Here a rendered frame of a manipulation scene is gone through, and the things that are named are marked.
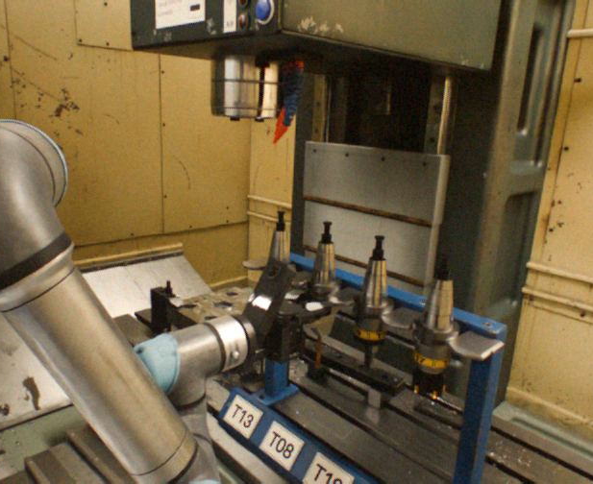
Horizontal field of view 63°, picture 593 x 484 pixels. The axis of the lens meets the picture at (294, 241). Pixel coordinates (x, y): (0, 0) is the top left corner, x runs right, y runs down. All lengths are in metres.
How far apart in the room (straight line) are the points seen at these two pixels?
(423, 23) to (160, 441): 0.81
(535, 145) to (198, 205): 1.40
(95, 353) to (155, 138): 1.68
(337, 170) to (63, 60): 1.06
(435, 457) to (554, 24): 1.15
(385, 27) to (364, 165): 0.58
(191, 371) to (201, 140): 1.66
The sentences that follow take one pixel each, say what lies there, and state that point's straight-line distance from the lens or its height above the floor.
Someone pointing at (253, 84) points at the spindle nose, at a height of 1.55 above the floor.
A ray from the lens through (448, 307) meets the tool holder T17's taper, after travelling 0.70.
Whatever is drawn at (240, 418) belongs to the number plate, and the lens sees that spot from 1.00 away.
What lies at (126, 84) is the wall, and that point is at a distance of 2.07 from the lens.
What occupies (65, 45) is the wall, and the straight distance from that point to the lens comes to 1.99.
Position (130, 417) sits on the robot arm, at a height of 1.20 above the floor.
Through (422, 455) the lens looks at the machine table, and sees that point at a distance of 1.01.
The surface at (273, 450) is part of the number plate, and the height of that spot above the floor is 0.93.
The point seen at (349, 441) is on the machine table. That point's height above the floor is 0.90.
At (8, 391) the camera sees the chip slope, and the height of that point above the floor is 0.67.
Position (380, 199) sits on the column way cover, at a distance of 1.38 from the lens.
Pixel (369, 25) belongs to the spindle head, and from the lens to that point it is 0.87.
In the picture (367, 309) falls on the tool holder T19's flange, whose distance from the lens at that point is 0.75.
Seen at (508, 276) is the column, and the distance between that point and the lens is 1.64.
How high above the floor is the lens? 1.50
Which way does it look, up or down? 15 degrees down
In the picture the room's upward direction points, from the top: 3 degrees clockwise
